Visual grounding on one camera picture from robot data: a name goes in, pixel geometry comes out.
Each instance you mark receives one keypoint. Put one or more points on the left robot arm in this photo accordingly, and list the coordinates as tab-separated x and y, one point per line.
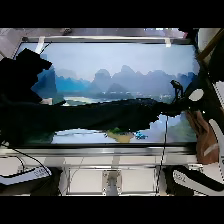
23	176

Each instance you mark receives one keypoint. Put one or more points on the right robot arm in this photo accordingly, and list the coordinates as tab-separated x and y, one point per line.
196	180

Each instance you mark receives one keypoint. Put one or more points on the black garment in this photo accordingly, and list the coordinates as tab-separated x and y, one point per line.
23	73

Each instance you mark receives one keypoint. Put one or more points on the silver frame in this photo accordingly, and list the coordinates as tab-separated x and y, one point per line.
113	151

